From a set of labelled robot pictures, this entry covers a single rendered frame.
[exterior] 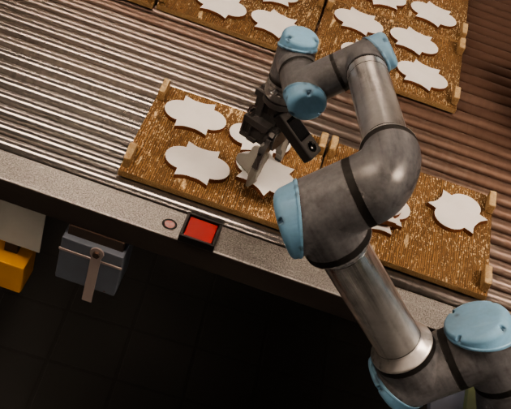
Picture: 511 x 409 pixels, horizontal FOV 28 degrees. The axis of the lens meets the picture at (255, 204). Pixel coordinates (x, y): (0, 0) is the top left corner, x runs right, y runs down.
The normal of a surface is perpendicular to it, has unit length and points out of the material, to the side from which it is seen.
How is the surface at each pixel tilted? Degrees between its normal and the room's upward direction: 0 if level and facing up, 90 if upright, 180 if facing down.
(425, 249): 0
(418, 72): 0
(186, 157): 0
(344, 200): 60
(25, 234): 90
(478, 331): 36
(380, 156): 18
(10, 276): 90
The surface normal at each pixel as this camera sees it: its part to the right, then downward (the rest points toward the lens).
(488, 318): -0.33, -0.82
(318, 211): -0.21, 0.10
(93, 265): -0.21, 0.61
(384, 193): 0.25, 0.18
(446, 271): 0.25, -0.73
